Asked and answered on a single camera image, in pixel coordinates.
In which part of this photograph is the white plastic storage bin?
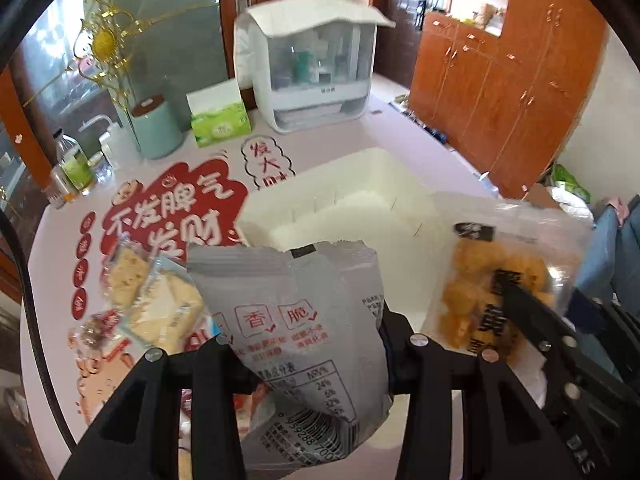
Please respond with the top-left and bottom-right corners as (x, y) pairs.
(235, 148), (454, 335)

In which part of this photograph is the small red candy packet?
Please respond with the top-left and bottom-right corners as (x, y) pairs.
(67, 309), (122, 350)

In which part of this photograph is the clear bottle green label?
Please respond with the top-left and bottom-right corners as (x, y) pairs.
(53, 128), (96, 195)

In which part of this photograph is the clear bag rice cracker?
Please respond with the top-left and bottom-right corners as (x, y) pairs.
(101, 238), (151, 311)

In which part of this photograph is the teal canister with wooden lid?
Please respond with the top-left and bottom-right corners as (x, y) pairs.
(130, 94), (184, 159)

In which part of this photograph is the green tissue pack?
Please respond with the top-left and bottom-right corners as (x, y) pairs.
(186, 78), (252, 148)

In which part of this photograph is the white bottle sterilizer cabinet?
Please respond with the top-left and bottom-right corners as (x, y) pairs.
(233, 0), (395, 134)

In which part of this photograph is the glass door with gold ornament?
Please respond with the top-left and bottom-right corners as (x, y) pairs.
(9, 0), (228, 159)

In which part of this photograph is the wooden cabinet wall unit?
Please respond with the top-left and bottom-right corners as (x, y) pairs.
(409, 0), (606, 198)

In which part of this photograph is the yellow egg-yolk snack bag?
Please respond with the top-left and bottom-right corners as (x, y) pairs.
(434, 193), (591, 364)

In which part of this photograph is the white squeeze bottle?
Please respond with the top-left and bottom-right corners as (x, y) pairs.
(78, 114), (142, 170)

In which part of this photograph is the clear bag of crackers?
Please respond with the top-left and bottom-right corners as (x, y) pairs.
(124, 256), (220, 356)

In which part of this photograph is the grey snack bag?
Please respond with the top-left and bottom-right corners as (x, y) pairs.
(186, 240), (393, 479)

